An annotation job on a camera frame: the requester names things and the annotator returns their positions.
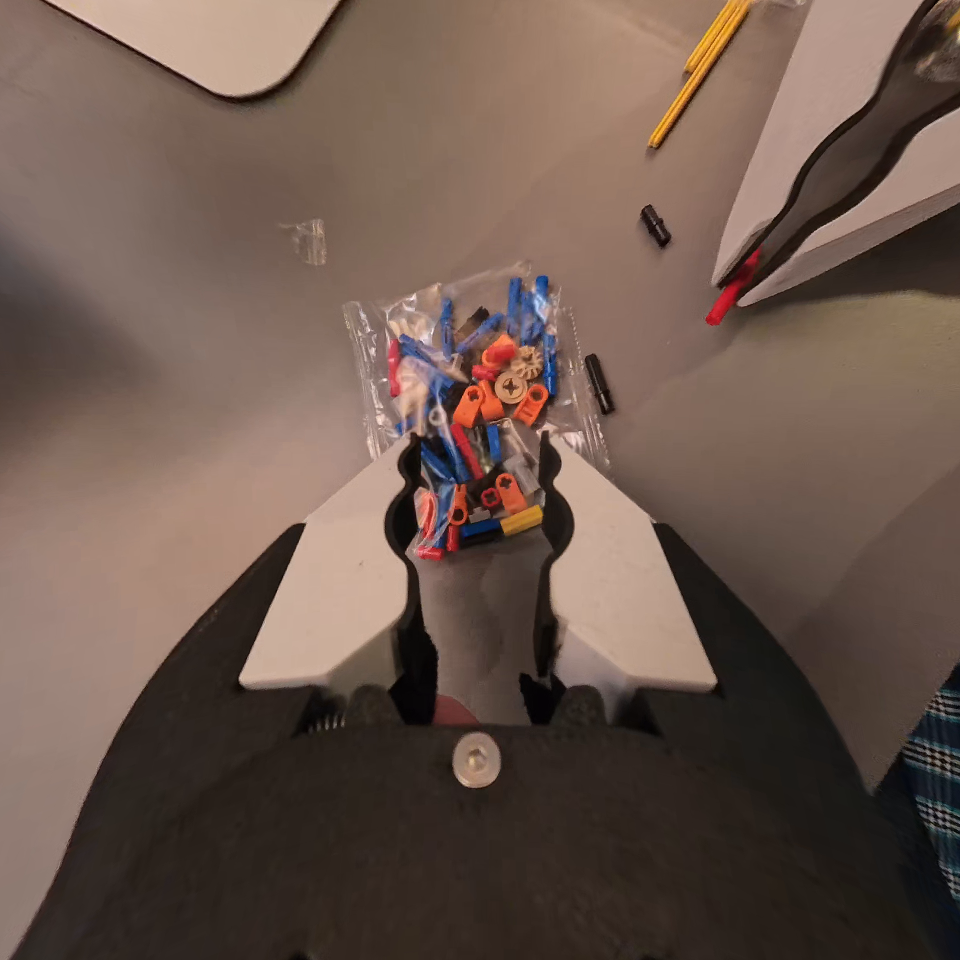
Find yellow lego rod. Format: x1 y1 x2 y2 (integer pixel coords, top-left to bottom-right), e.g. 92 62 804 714
647 0 753 149
683 0 742 74

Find clear bag of lego pieces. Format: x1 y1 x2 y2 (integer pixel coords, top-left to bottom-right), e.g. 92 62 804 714
342 258 616 564

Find person's plaid shirt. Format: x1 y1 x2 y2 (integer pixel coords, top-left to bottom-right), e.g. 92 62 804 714
900 675 960 909

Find red lego pin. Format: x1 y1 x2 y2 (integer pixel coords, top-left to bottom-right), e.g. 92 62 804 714
705 251 762 327

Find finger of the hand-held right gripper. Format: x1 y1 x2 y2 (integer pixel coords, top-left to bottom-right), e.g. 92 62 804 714
710 0 948 290
731 15 960 309

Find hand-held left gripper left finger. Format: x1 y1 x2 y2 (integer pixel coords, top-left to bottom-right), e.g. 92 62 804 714
238 433 440 725

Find torn clear plastic scrap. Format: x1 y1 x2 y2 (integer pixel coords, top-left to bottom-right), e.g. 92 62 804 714
277 217 329 267

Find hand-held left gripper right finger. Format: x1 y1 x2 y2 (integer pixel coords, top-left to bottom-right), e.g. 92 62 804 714
519 431 719 725

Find white rounded board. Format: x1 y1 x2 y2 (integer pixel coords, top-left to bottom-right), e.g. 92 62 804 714
41 0 346 100

